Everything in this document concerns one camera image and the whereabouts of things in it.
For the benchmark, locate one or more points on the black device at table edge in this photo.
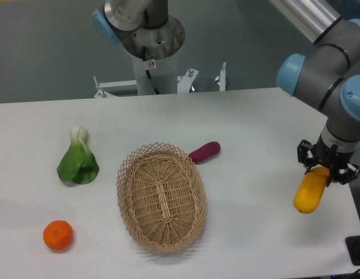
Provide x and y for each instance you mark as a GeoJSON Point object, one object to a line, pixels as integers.
{"type": "Point", "coordinates": [353, 246]}

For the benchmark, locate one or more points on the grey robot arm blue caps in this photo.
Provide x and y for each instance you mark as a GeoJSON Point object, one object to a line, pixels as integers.
{"type": "Point", "coordinates": [153, 38]}

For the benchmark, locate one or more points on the green bok choy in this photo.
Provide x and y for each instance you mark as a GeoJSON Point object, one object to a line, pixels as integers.
{"type": "Point", "coordinates": [78, 164]}

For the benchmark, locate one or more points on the yellow mango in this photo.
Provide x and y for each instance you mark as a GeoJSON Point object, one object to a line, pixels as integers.
{"type": "Point", "coordinates": [311, 189]}

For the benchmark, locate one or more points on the white metal mounting frame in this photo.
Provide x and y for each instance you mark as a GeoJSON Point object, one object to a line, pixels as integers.
{"type": "Point", "coordinates": [185, 84]}

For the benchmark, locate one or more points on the woven wicker basket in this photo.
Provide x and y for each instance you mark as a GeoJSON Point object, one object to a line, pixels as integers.
{"type": "Point", "coordinates": [161, 198]}

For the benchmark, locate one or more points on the purple eggplant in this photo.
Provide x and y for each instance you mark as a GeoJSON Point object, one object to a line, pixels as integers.
{"type": "Point", "coordinates": [205, 152]}

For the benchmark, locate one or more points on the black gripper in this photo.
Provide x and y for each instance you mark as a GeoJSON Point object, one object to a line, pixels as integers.
{"type": "Point", "coordinates": [341, 171]}

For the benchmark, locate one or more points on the orange tangerine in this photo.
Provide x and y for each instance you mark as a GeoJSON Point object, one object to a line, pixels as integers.
{"type": "Point", "coordinates": [58, 235]}

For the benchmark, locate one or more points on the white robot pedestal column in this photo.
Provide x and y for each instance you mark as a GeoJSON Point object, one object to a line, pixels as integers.
{"type": "Point", "coordinates": [156, 76]}

